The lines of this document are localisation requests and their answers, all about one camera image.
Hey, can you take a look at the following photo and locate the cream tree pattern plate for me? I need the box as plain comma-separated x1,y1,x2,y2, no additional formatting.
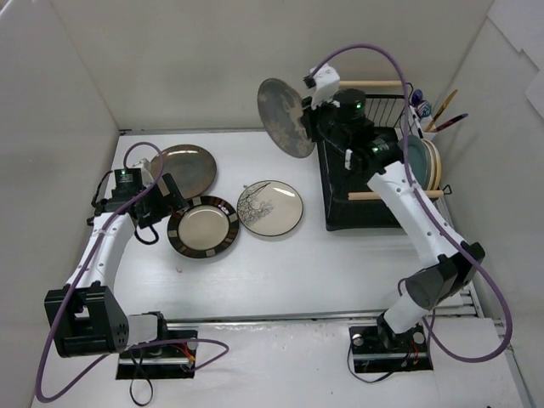
236,180,304,237

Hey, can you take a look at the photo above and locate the white utensil holder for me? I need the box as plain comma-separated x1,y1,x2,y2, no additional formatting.
413,114,437,141

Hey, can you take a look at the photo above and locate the blue-grey ceramic plate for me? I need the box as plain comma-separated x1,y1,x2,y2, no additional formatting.
407,134,428,187

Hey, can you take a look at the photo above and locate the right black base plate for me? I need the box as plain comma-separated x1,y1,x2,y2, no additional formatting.
348,324,434,376

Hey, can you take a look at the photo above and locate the black striped plate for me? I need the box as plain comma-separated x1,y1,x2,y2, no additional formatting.
167,195,240,259

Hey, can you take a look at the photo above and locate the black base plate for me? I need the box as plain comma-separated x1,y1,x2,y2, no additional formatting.
116,343,196,380
348,324,434,376

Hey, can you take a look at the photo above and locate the purple cable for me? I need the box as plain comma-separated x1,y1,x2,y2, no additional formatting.
309,42,514,362
36,141,230,403

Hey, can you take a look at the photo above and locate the blue patterned utensil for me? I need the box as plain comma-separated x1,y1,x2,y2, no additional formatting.
411,88,432,118

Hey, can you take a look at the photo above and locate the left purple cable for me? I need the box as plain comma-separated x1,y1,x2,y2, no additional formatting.
36,141,230,403

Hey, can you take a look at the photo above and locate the black wire dish rack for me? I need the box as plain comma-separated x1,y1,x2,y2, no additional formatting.
317,80,452,233

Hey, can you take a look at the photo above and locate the brown speckled plate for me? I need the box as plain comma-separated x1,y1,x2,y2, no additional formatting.
161,144,217,199

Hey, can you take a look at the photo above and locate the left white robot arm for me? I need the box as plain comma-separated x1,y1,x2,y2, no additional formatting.
44,167,187,357

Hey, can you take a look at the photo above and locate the cream and yellow plate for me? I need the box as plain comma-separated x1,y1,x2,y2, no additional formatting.
428,141,442,190

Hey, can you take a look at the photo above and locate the purple utensil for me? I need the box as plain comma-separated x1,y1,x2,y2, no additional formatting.
431,113,468,133

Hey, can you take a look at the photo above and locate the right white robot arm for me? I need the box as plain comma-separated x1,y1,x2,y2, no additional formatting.
301,88,485,350

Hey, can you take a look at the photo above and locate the grey reindeer plate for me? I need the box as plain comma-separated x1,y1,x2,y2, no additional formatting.
258,78,315,159

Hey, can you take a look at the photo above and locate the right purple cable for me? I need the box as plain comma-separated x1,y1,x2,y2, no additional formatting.
309,42,514,362

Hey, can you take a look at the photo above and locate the pale green plate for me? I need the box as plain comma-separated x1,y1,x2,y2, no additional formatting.
422,139,435,190

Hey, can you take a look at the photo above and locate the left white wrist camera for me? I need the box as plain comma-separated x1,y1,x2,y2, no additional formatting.
130,158,154,187

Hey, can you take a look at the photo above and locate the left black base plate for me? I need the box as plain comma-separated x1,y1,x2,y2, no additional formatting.
116,343,196,380

